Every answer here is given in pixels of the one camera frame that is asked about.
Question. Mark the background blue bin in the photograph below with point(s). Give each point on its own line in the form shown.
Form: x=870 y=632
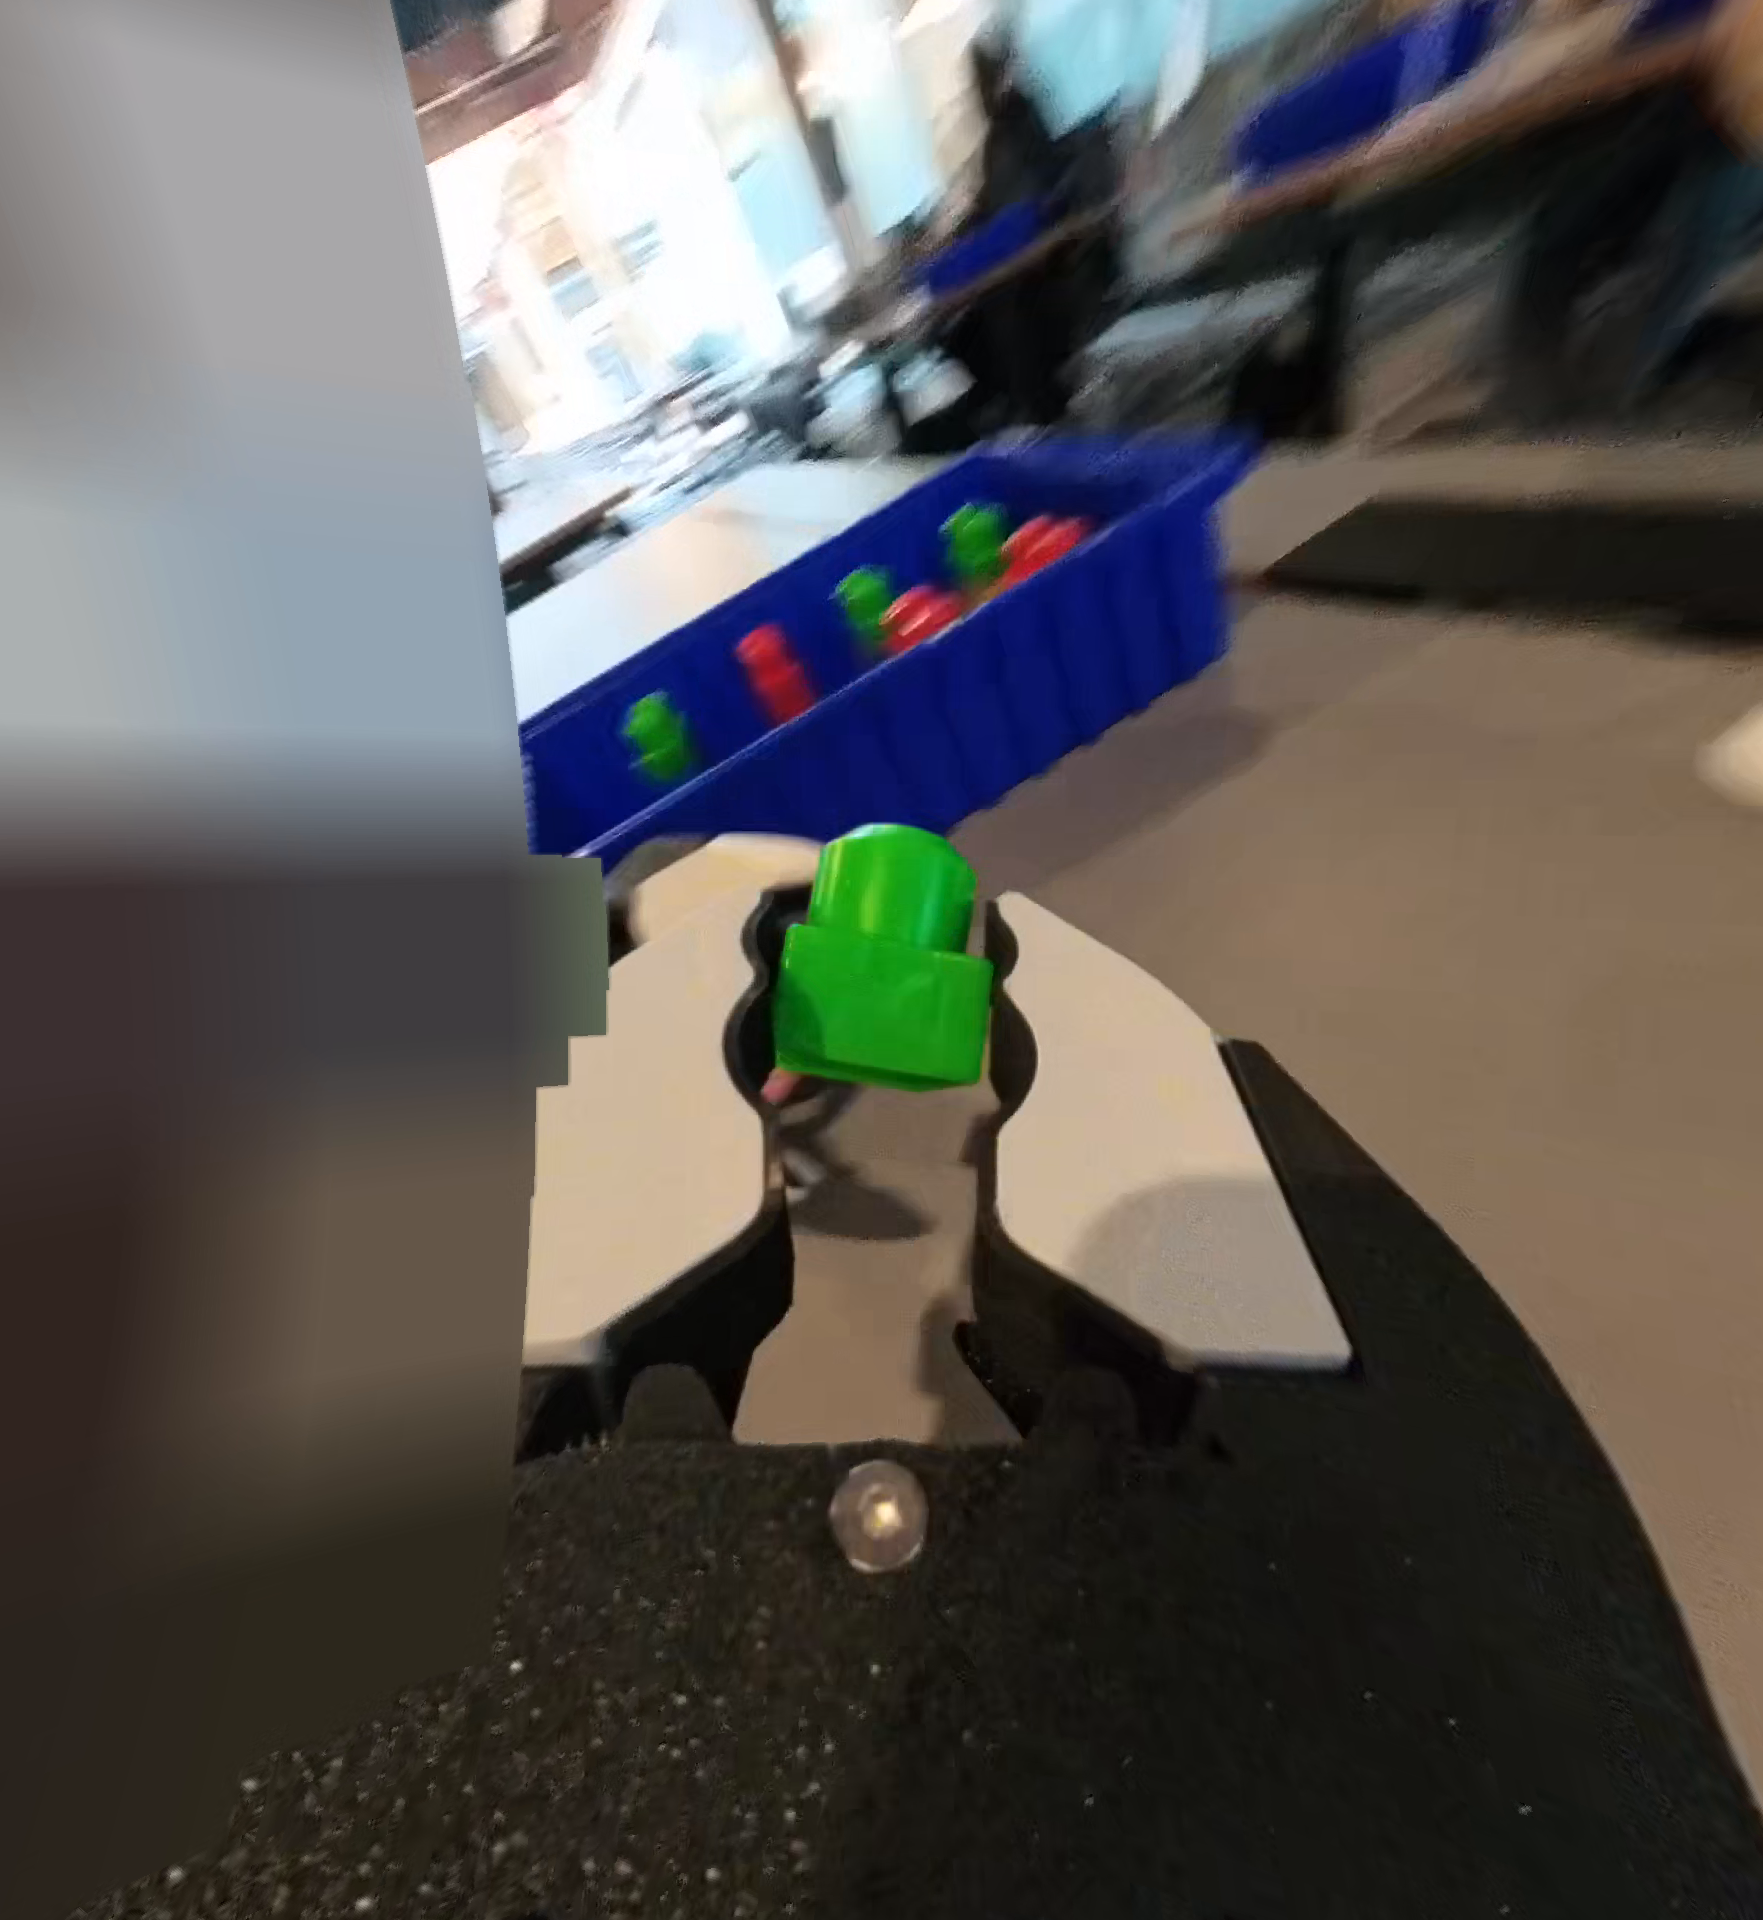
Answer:
x=1344 y=104
x=985 y=248

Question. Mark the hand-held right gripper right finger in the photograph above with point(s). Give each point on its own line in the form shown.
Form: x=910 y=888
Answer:
x=1149 y=1171

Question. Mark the small green mega block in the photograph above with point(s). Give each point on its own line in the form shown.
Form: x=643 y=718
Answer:
x=881 y=987

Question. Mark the red mega block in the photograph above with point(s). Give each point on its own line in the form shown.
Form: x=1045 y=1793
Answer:
x=777 y=676
x=931 y=619
x=1046 y=547

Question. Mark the brown background table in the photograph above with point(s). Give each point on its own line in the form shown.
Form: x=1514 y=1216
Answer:
x=1420 y=224

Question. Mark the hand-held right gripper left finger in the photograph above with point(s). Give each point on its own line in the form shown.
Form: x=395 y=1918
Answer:
x=643 y=1171

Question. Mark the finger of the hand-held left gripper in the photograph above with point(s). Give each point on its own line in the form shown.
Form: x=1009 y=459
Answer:
x=687 y=884

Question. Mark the blue plastic bin with blocks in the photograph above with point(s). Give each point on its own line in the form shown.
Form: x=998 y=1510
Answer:
x=971 y=702

